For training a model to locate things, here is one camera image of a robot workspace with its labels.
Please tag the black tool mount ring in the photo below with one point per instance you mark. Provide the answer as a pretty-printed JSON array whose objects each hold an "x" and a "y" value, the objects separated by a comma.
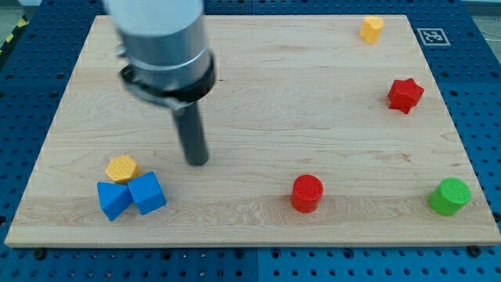
[{"x": 175, "y": 99}]

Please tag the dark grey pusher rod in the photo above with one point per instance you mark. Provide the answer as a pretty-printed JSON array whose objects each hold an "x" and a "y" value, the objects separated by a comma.
[{"x": 190, "y": 130}]

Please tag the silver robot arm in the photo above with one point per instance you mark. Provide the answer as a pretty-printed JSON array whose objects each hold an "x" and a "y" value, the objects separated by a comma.
[{"x": 170, "y": 63}]

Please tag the blue cube block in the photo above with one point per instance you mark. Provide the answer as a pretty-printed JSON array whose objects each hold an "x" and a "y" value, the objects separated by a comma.
[{"x": 147, "y": 193}]

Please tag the yellow hexagon block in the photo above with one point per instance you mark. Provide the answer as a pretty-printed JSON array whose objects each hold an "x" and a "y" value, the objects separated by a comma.
[{"x": 122, "y": 169}]

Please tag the blue triangle block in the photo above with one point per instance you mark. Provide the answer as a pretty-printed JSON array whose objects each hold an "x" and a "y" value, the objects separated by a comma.
[{"x": 113, "y": 199}]

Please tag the wooden board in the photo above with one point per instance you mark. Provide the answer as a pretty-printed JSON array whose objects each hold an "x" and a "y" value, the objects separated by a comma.
[{"x": 294, "y": 95}]

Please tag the red cylinder block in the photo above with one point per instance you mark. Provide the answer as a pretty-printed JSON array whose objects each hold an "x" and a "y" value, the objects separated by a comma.
[{"x": 307, "y": 193}]

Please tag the red star block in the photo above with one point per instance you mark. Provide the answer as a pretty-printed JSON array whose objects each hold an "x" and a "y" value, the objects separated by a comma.
[{"x": 404, "y": 95}]

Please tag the white fiducial marker tag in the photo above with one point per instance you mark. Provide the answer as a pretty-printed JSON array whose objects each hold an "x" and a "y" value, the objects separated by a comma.
[{"x": 432, "y": 36}]

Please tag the green cylinder block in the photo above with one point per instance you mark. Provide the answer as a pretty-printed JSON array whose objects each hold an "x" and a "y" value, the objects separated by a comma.
[{"x": 450, "y": 196}]

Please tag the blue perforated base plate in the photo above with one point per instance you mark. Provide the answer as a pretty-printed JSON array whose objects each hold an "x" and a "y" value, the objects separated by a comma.
[{"x": 37, "y": 72}]

